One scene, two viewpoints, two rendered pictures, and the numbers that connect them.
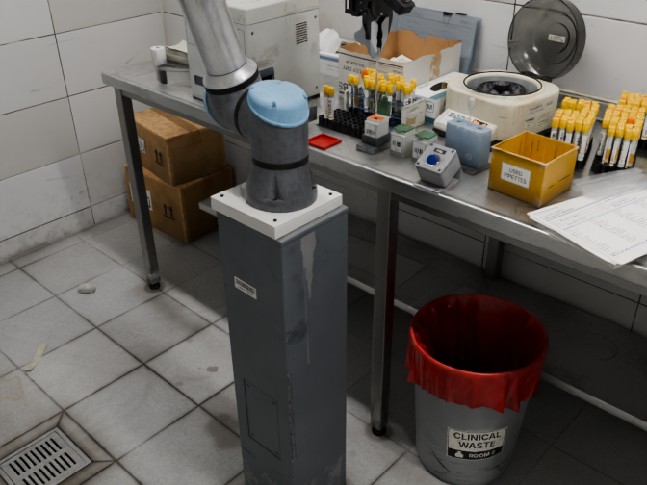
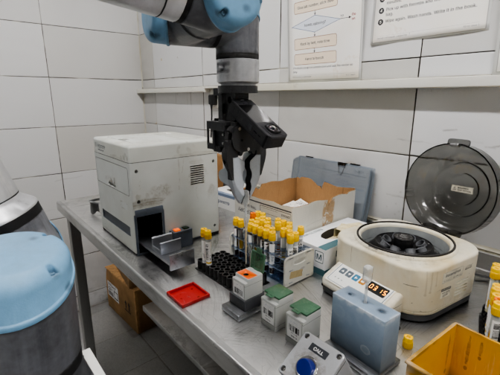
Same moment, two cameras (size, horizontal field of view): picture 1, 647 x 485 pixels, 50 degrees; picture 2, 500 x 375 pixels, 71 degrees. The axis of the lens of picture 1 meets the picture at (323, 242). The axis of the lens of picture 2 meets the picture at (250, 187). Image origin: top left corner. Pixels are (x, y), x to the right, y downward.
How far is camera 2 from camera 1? 1.03 m
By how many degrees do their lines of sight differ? 17
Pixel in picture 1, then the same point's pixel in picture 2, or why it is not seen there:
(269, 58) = (157, 196)
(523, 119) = (437, 289)
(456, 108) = (349, 263)
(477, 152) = (378, 348)
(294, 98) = (17, 274)
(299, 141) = (30, 356)
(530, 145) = (463, 347)
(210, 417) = not seen: outside the picture
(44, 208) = not seen: hidden behind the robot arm
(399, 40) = (297, 186)
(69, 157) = not seen: hidden behind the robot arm
